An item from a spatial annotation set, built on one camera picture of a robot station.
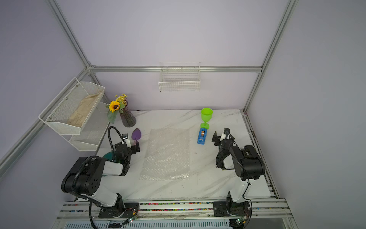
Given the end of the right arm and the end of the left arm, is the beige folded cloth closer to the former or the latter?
the end of the left arm

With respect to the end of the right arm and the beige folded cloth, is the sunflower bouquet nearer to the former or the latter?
the beige folded cloth

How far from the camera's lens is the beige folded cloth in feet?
2.45
